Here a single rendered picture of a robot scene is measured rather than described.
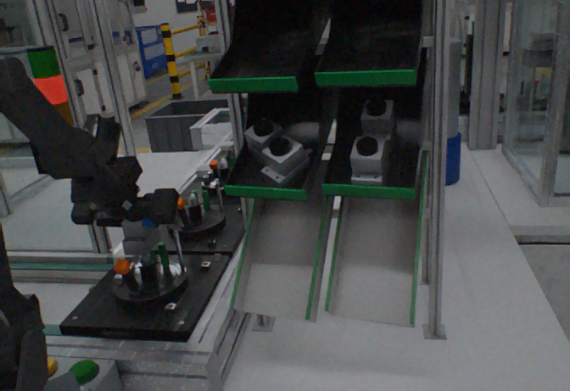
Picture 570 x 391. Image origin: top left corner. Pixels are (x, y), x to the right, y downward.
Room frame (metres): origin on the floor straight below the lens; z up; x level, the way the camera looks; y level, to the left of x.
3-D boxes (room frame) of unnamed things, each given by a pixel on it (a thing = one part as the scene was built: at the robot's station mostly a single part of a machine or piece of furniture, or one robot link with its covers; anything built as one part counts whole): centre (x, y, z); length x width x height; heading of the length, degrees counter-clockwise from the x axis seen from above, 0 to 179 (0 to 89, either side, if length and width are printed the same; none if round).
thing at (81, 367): (0.59, 0.33, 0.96); 0.04 x 0.04 x 0.02
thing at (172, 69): (9.27, 1.24, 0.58); 3.40 x 0.20 x 1.15; 168
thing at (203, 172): (1.29, 0.17, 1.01); 0.24 x 0.24 x 0.13; 78
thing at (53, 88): (0.95, 0.43, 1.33); 0.05 x 0.05 x 0.05
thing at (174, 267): (0.80, 0.27, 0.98); 0.14 x 0.14 x 0.02
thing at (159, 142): (2.93, 0.45, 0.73); 0.62 x 0.42 x 0.23; 78
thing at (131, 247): (0.81, 0.27, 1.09); 0.08 x 0.04 x 0.07; 168
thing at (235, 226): (1.05, 0.22, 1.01); 0.24 x 0.24 x 0.13; 78
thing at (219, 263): (0.80, 0.27, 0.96); 0.24 x 0.24 x 0.02; 78
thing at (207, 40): (6.50, 0.78, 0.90); 0.40 x 0.30 x 0.17; 170
